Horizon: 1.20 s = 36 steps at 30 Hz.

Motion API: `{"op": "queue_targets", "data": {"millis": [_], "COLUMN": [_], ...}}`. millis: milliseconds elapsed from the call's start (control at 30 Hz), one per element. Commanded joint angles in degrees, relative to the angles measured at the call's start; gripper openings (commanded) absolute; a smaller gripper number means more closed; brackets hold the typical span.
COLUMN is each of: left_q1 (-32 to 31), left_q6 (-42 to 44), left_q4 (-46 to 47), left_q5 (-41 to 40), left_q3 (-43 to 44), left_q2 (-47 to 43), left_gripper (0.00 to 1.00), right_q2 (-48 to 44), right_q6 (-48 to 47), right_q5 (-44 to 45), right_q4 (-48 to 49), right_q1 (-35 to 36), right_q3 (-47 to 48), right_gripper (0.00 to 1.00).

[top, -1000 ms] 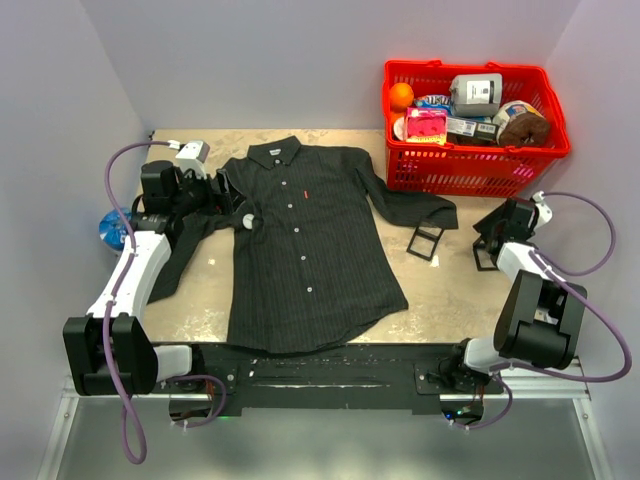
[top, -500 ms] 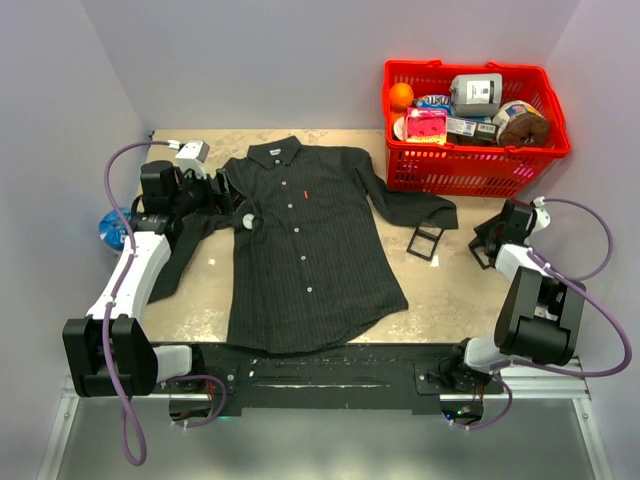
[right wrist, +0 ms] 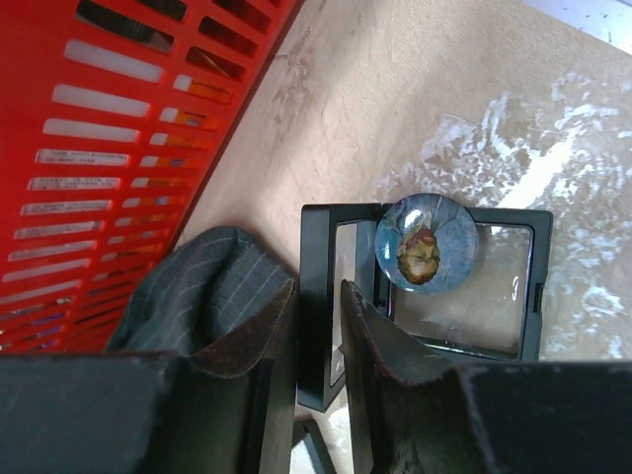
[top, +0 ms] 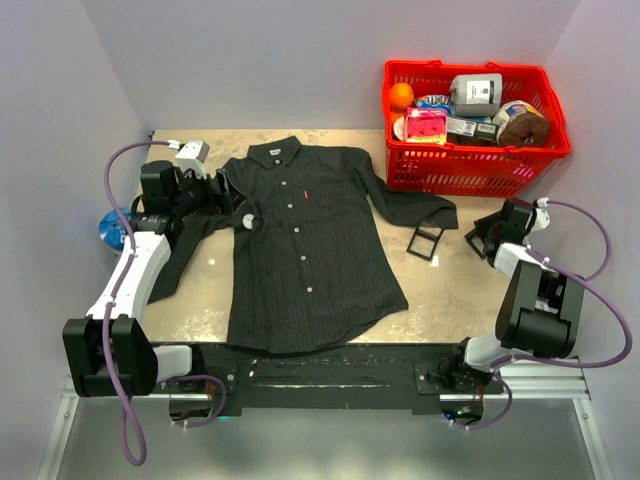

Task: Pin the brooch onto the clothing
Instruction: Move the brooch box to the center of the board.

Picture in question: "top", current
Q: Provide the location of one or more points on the blue wrapped round package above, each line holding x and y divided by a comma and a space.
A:
112, 231

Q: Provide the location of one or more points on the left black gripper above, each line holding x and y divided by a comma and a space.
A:
189, 177

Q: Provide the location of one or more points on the grey labelled bag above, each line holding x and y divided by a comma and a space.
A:
476, 95

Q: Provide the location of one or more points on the pink snack box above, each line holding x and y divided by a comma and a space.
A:
425, 125

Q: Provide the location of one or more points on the brown doughnut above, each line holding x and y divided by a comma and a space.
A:
525, 130

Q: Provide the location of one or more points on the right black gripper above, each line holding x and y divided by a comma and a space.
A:
481, 225

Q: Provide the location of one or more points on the red plastic shopping basket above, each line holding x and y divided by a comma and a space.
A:
452, 169

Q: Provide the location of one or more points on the white round labelled package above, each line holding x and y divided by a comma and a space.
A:
512, 110

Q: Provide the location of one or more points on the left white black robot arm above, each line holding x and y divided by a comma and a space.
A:
108, 344

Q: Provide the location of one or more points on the orange fruit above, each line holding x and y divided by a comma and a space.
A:
401, 96

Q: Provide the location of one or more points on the aluminium frame rail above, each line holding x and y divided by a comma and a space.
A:
527, 377

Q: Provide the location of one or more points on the black framed brooch card left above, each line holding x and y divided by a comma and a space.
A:
425, 240

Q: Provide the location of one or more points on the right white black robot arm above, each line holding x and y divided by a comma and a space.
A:
540, 313

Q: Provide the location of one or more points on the blue white barcode box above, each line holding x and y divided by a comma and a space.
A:
467, 128

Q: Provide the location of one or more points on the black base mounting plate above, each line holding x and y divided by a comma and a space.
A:
393, 376

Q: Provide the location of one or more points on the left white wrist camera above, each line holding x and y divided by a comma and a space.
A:
191, 157

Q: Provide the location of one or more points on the black pinstriped button shirt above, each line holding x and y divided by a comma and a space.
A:
312, 272

